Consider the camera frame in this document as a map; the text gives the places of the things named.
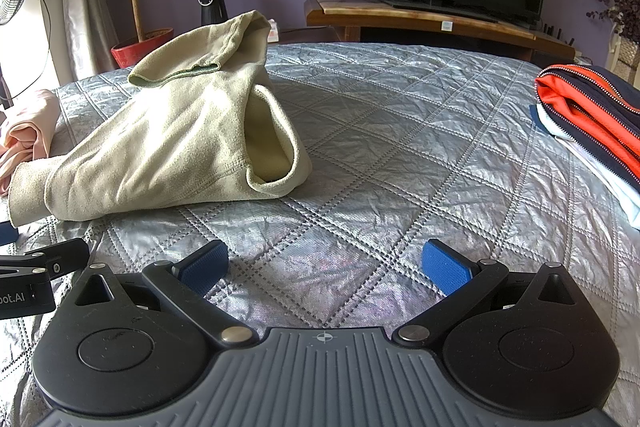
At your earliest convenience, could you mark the wooden television stand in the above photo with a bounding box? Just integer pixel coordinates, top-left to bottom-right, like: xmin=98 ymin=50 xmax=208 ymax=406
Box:
xmin=305 ymin=0 xmax=578 ymax=62

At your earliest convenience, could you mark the black cylindrical speaker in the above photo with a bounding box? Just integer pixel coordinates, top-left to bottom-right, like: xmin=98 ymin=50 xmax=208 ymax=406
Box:
xmin=196 ymin=0 xmax=230 ymax=24

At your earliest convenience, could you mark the pink garment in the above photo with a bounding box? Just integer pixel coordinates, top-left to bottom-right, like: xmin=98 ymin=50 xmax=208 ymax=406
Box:
xmin=0 ymin=88 xmax=61 ymax=198

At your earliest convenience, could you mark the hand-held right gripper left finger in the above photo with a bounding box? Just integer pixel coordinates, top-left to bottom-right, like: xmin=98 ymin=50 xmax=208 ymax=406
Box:
xmin=72 ymin=239 xmax=260 ymax=352

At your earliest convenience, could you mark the white folded garment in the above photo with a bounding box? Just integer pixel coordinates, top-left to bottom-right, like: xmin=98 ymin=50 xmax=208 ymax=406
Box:
xmin=531 ymin=107 xmax=640 ymax=230

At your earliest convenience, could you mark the pale green fleece sweater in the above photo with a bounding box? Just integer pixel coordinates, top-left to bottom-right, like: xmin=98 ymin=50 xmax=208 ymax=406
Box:
xmin=9 ymin=9 xmax=315 ymax=228

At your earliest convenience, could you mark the white wicker plant stand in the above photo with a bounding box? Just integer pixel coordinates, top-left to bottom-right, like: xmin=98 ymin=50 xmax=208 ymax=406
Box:
xmin=607 ymin=23 xmax=640 ymax=82

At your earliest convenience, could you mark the black router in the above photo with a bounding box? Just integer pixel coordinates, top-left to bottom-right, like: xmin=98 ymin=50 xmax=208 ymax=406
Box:
xmin=541 ymin=23 xmax=576 ymax=46

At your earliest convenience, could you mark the grey silky curtain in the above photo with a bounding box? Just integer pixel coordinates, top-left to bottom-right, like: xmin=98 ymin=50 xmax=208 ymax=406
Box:
xmin=60 ymin=0 xmax=121 ymax=80

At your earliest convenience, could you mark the grey quilted bedspread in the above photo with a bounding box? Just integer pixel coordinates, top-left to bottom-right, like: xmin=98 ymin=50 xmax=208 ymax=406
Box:
xmin=0 ymin=41 xmax=640 ymax=413

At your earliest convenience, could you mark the blue folded garment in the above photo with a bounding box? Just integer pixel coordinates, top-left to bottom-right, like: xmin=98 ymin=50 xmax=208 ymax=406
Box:
xmin=529 ymin=104 xmax=557 ymax=136

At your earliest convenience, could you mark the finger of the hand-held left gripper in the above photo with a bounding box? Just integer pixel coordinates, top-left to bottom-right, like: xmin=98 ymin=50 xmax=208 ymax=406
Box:
xmin=0 ymin=221 xmax=91 ymax=283

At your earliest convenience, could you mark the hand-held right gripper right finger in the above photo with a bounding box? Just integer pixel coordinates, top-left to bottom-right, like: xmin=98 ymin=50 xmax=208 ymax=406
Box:
xmin=391 ymin=238 xmax=581 ymax=351

